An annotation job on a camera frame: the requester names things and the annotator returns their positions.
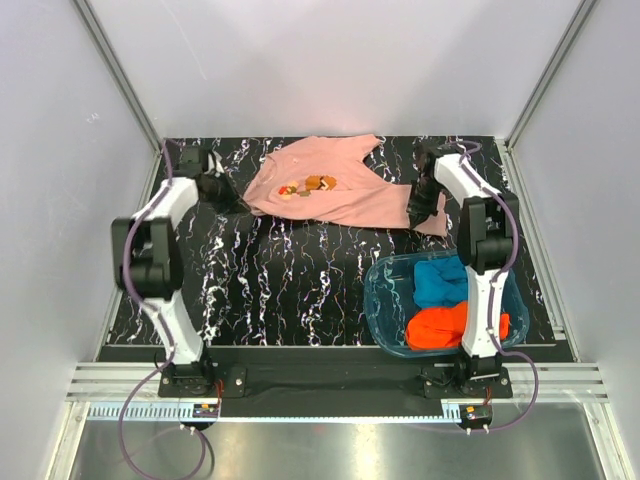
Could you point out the right aluminium corner post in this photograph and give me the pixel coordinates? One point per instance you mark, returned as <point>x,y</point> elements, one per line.
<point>560,53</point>

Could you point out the blue t shirt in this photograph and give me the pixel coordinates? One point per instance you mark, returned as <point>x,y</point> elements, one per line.
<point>440,282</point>

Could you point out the pink t shirt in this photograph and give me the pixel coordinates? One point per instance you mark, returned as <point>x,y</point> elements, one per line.
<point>325,179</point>

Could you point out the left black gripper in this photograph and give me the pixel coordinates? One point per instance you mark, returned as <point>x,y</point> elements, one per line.
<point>239,205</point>

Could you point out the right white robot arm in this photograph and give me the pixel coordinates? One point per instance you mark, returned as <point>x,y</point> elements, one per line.
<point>487,245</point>

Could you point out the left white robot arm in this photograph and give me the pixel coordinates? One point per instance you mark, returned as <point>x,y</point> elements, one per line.
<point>147,261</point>

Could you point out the left small control board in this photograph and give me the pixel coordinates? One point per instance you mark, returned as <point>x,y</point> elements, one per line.
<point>206,410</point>

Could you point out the left aluminium corner post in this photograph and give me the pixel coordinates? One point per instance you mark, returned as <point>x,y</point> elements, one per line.
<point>107,52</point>

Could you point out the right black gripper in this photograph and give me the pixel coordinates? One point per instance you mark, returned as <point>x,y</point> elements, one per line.
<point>418,213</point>

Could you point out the blue transparent plastic bin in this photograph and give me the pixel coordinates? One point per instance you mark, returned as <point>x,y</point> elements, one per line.
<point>389,303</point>

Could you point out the right small control board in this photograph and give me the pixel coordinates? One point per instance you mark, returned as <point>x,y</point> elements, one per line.
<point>482,413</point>

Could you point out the aluminium corner post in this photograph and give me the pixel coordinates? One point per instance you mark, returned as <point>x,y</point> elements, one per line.
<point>107,52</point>
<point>560,53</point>

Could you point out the orange t shirt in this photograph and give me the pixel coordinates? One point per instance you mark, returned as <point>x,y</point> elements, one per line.
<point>437,327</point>

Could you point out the aluminium frame rail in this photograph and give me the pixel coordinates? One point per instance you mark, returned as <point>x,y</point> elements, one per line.
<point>548,382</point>

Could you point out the small control board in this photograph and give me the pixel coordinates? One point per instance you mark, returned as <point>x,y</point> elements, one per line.
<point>206,410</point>
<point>482,413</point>

